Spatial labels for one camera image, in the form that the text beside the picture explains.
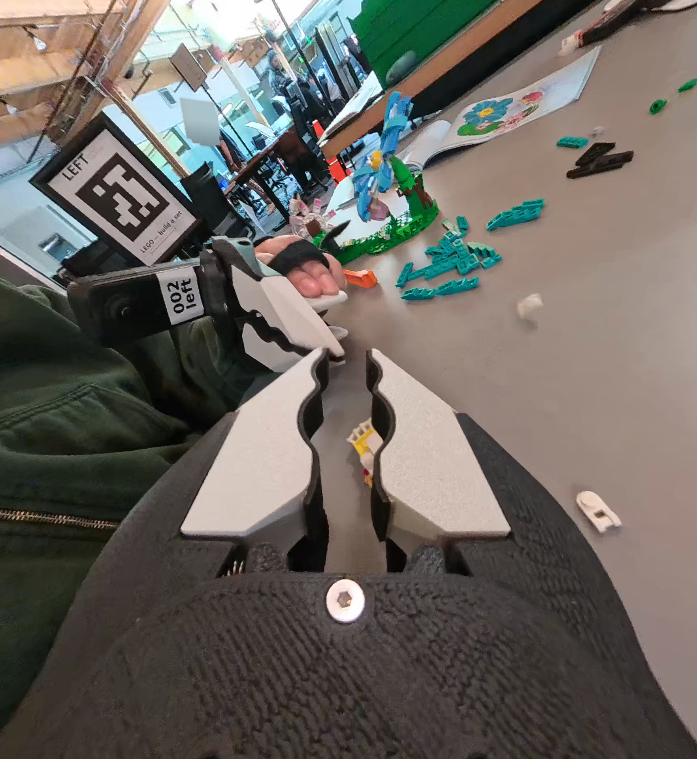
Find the orange brick separator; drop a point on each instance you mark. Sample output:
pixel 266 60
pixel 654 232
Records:
pixel 361 278

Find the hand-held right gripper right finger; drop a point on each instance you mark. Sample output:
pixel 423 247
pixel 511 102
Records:
pixel 437 468

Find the small yellow white lego assembly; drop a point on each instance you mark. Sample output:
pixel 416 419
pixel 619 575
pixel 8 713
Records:
pixel 365 442

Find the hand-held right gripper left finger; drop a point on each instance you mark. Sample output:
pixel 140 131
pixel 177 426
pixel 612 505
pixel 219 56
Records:
pixel 253 462

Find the black lego pieces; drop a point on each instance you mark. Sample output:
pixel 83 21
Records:
pixel 598 160

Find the white lego piece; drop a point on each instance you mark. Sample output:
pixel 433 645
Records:
pixel 598 511

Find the green lego flower model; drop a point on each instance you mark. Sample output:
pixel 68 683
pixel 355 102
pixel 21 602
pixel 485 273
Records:
pixel 396 225

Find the row of teal lego wedges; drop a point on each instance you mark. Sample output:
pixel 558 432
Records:
pixel 514 214

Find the grey round object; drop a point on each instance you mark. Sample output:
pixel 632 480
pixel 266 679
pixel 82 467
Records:
pixel 402 68

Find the pile of teal lego pieces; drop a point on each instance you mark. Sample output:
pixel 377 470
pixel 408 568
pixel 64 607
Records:
pixel 449 261

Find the black office chair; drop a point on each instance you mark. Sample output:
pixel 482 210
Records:
pixel 209 190

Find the person's left hand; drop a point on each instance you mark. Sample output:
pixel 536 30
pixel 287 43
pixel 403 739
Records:
pixel 325 278

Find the small white lego lump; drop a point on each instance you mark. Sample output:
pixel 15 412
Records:
pixel 529 305

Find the single teal lego plate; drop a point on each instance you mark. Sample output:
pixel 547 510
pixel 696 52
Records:
pixel 572 142

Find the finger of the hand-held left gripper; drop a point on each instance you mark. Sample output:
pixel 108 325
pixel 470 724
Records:
pixel 283 302
pixel 262 350

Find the lego instruction booklet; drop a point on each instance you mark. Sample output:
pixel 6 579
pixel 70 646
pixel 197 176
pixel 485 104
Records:
pixel 520 107

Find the wooden table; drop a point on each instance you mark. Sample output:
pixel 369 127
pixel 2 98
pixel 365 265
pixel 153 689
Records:
pixel 443 77

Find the dark object with pale tip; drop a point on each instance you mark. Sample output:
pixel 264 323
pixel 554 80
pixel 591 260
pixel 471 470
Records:
pixel 615 26

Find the small green lego piece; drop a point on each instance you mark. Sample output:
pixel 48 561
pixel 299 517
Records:
pixel 658 107
pixel 688 85

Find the hanging sign board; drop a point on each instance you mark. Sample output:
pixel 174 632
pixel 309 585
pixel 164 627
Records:
pixel 189 66

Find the large green box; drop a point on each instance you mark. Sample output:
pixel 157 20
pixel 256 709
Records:
pixel 408 29

